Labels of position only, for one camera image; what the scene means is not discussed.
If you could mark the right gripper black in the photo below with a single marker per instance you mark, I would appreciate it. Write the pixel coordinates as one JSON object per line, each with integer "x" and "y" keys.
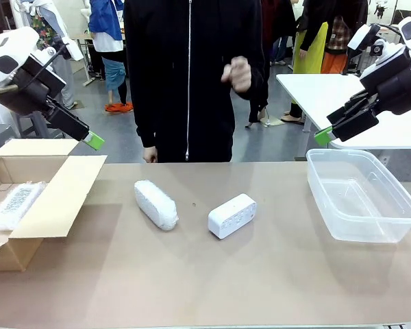
{"x": 397, "y": 85}

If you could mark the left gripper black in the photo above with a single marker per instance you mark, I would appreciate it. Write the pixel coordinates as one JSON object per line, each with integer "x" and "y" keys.
{"x": 27, "y": 89}

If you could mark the bubble-wrapped clock with QR label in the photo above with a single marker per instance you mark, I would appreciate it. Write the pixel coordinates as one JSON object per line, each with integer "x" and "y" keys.
{"x": 15, "y": 205}

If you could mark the plain bubble-wrapped clock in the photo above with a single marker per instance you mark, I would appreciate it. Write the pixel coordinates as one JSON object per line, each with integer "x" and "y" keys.
{"x": 155, "y": 205}

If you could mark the person's left forearm black sleeve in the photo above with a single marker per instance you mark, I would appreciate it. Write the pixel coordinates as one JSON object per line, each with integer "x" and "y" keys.
{"x": 253, "y": 103}

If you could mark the person's right forearm black sleeve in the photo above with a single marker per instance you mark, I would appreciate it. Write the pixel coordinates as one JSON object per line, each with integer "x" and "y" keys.
{"x": 145, "y": 127}

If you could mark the unwrapped white digital clock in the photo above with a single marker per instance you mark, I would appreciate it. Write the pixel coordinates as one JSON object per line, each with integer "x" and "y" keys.
{"x": 231, "y": 217}

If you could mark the person's right hand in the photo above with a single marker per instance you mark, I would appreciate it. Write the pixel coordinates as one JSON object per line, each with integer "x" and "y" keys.
{"x": 150, "y": 155}

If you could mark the person's left hand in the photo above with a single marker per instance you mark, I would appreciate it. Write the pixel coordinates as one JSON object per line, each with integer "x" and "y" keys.
{"x": 239, "y": 73}

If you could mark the orange shoes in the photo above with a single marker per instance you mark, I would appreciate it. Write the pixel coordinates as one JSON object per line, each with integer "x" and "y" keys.
{"x": 118, "y": 107}

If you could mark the brown cardboard box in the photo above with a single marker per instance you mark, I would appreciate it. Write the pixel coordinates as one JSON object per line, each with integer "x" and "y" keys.
{"x": 55, "y": 192}

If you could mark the plaid shirt orange trousers figure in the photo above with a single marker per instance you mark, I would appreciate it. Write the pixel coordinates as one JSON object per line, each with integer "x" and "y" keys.
{"x": 337, "y": 44}

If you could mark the person in yellow apron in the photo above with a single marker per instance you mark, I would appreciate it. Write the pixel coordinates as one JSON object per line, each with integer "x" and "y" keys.
{"x": 308, "y": 51}

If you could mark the clear plastic container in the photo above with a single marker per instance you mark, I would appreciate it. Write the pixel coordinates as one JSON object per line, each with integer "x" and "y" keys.
{"x": 363, "y": 202}

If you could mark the person in blue jacket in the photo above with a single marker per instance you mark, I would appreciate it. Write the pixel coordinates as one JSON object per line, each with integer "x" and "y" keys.
{"x": 109, "y": 34}

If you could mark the person in black jacket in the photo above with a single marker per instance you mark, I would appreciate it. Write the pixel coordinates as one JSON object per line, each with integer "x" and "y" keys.
{"x": 185, "y": 68}

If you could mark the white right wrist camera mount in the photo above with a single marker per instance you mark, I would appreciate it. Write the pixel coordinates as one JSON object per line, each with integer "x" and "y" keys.
{"x": 361, "y": 34}

